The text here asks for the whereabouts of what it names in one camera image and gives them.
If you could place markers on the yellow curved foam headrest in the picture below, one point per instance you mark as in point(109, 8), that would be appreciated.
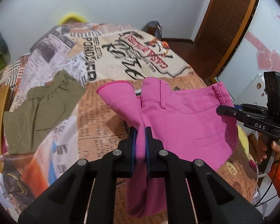
point(71, 17)

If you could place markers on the grey blue backpack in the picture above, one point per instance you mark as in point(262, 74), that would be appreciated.
point(153, 28)

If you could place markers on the olive green shorts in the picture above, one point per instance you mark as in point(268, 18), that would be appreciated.
point(45, 107)

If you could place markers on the newspaper print bed cover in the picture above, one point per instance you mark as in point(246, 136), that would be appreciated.
point(110, 52)

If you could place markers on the brown wooden door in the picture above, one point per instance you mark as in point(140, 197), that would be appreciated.
point(219, 29)

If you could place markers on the pink pants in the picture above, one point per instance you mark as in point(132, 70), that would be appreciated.
point(185, 121)

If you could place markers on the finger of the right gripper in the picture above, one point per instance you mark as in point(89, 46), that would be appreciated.
point(234, 111)

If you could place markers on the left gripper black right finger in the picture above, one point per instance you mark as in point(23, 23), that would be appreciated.
point(195, 193)

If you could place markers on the white wardrobe sliding door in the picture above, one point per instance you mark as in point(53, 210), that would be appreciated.
point(259, 50)

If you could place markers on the right hand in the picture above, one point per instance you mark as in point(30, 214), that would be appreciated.
point(262, 149)

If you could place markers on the white laptop with stickers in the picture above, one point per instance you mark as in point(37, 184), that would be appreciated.
point(254, 93)

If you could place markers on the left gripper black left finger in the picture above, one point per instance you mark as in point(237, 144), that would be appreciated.
point(86, 192)

